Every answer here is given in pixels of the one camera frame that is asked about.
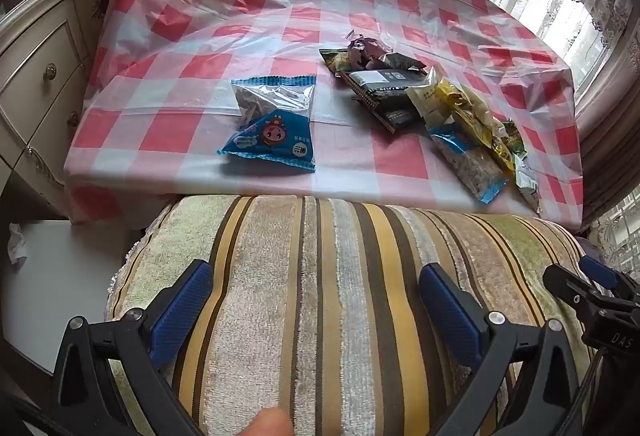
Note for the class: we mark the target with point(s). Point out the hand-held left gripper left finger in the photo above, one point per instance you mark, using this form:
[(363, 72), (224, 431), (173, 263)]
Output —
[(182, 311)]

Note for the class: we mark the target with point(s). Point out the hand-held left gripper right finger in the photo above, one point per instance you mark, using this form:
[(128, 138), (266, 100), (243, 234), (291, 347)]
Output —
[(450, 316)]

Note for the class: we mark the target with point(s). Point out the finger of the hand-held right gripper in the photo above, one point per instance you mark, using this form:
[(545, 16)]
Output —
[(602, 272), (567, 283)]

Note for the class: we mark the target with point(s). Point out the blue cartoon seed packet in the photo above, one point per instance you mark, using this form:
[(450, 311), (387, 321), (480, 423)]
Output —
[(275, 136), (475, 166)]

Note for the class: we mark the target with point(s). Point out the yellow gold snack packet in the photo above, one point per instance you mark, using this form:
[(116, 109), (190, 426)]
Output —
[(475, 116)]

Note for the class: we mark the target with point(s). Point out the black snack packet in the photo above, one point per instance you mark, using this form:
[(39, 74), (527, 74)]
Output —
[(380, 77), (395, 116)]

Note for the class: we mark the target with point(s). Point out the person's left hand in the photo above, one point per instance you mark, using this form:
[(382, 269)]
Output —
[(267, 423)]

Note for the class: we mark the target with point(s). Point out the silver green snack packet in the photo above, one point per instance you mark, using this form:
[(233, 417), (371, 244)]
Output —
[(527, 181)]

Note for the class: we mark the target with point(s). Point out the taupe curtain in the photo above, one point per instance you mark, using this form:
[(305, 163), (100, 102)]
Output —
[(610, 141)]

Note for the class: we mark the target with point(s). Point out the striped plush cushion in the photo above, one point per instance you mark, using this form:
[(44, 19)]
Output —
[(320, 291)]

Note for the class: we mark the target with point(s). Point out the green gold snack packet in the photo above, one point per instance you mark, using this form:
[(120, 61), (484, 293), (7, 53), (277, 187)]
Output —
[(507, 141)]

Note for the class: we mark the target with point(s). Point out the crumpled white tissue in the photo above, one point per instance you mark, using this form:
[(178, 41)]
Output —
[(17, 243)]

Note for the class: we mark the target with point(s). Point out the cream snack packet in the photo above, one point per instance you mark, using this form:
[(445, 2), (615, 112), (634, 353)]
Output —
[(425, 101)]

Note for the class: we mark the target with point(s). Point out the pale grey-green snack packet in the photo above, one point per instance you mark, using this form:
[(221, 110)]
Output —
[(405, 61)]

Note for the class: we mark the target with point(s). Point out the purple foil snack wrapper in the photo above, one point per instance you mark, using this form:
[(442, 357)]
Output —
[(370, 47)]

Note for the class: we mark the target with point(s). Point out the cream carved dresser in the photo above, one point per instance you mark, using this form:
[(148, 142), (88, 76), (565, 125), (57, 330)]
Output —
[(35, 66)]

